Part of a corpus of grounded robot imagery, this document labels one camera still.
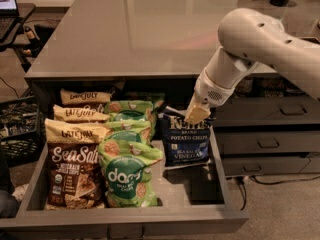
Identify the rear Late July chip bag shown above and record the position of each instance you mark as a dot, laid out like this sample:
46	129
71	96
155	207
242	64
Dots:
69	97

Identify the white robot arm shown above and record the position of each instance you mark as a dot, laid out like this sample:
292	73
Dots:
248	39

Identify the blue Kettle chip bag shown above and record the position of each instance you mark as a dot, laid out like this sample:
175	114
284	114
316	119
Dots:
184	144

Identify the farthest green chip bag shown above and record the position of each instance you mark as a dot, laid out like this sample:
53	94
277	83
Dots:
156	98

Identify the grey closed middle drawer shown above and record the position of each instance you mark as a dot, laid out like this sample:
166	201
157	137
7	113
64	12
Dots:
268	142

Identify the front brown Late July bag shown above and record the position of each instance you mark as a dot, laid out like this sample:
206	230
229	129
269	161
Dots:
75	178

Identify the late july chip bag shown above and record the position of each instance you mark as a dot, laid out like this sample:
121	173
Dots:
69	97
78	115

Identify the grey upper right drawer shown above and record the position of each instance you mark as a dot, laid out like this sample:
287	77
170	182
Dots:
268	111

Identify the front green Dang chip bag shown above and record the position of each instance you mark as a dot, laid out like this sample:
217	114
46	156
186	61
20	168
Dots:
127	169

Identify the open grey top drawer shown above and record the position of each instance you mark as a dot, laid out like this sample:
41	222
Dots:
191	201

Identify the laptop computer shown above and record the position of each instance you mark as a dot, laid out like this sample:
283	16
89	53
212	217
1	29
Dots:
9	14

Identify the green dang chip bag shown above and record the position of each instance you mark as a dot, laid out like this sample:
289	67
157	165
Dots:
127	169
129	109
130	130

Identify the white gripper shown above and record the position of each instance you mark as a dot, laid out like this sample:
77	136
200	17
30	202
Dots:
212	91

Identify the middle green Dang chip bag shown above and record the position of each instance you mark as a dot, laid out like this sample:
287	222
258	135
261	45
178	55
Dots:
130	130

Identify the rear green Dang chip bag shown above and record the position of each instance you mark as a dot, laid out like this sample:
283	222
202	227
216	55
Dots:
129	109

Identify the middle Late July chip bag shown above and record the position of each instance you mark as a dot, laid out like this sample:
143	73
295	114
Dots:
78	115

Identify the black plastic crate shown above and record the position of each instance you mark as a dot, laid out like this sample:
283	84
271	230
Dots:
20	137

